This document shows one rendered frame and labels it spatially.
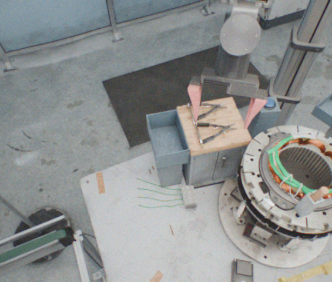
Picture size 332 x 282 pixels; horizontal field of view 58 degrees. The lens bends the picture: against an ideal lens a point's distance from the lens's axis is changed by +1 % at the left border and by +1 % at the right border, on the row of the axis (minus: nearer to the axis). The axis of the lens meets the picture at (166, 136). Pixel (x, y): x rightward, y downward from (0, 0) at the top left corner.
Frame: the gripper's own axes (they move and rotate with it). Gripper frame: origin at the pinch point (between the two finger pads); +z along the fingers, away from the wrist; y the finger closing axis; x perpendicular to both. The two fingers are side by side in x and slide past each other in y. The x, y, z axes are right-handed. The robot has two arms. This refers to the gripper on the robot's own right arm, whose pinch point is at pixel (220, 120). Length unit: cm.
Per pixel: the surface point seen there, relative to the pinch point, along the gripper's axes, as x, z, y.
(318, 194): 5.6, 15.9, 24.3
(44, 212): 76, 113, -96
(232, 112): 40.7, 12.8, 4.1
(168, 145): 33.6, 26.0, -15.1
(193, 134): 30.3, 18.7, -6.9
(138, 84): 182, 54, -70
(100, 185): 34, 49, -40
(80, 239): 23, 68, -43
